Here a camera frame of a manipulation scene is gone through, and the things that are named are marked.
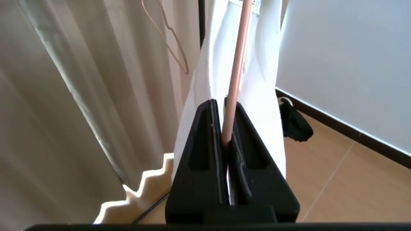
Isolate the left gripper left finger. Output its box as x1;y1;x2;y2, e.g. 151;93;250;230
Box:
165;98;231;225

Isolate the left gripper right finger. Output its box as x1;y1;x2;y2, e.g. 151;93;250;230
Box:
224;96;301;224

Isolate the white printed t-shirt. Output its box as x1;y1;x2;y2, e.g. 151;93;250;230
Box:
171;0;287;187

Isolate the pink clothes hanger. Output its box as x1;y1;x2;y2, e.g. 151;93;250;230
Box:
140;0;190;76
220;0;254;206

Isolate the black garment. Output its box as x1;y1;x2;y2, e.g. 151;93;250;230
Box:
278;102;315;143

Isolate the beige curtain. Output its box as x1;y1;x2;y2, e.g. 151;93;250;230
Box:
0;0;213;225

